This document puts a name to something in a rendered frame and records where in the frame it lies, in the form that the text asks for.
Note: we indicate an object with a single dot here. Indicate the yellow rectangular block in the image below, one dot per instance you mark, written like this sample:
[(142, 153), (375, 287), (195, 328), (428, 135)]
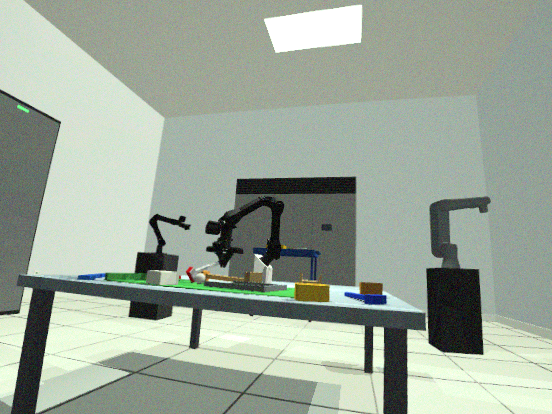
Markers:
[(312, 292)]

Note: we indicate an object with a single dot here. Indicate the green flat mat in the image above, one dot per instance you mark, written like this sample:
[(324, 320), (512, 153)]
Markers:
[(186, 283)]

